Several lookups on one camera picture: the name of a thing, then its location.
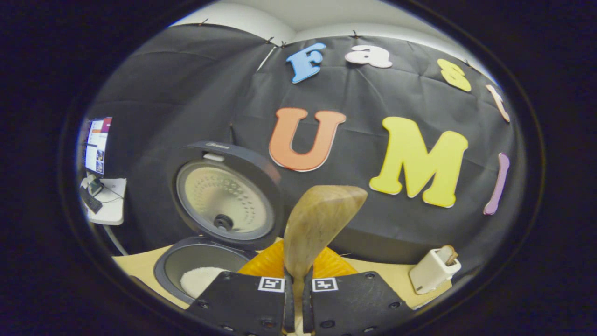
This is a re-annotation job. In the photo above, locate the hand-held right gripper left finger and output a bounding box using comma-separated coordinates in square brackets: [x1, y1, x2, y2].
[186, 239, 296, 336]

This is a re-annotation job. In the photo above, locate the white side table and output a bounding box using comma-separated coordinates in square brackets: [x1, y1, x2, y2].
[80, 176, 129, 256]

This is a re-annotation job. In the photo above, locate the white toaster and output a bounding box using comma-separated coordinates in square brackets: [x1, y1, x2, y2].
[409, 246, 462, 295]

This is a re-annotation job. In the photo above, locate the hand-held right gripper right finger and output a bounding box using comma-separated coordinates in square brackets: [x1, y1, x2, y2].
[302, 245, 416, 336]

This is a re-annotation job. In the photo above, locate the computer monitor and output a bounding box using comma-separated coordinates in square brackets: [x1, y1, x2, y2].
[83, 117, 113, 175]

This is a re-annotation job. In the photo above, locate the small grey desk device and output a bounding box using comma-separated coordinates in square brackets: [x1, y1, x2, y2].
[84, 173, 104, 196]

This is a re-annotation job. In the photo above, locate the dark grey rice cooker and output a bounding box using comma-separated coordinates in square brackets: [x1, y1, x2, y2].
[153, 141, 285, 306]

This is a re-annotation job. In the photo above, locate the wooden spoon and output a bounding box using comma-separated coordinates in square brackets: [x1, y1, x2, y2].
[283, 185, 369, 335]

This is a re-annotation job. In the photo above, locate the black backdrop cloth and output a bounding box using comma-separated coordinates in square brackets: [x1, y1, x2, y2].
[82, 23, 528, 280]

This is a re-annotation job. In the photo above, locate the white rice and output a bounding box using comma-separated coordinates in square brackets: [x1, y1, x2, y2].
[180, 266, 231, 299]

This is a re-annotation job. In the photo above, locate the black keyboard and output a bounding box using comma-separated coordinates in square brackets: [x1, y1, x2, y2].
[80, 187, 103, 214]

